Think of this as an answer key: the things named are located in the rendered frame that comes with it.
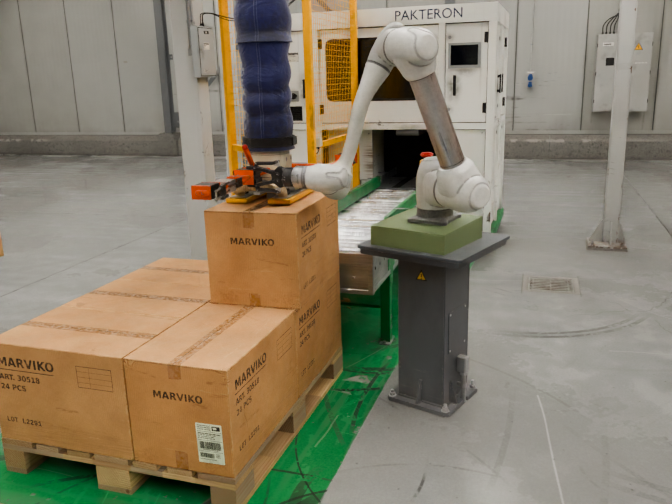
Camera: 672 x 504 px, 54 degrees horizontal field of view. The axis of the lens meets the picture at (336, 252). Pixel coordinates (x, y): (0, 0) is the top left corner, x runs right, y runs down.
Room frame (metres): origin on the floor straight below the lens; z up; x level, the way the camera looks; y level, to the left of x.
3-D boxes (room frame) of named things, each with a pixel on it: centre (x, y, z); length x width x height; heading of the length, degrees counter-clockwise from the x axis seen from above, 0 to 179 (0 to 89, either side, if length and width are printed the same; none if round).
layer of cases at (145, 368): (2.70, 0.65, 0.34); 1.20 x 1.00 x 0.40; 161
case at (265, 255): (2.88, 0.26, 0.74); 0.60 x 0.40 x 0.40; 164
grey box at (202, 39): (4.24, 0.77, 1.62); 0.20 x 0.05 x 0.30; 161
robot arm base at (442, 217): (2.84, -0.45, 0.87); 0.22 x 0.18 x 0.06; 146
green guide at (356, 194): (4.77, -0.09, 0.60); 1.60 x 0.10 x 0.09; 161
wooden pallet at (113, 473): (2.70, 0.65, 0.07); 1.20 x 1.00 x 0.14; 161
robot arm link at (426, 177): (2.81, -0.44, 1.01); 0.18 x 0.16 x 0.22; 26
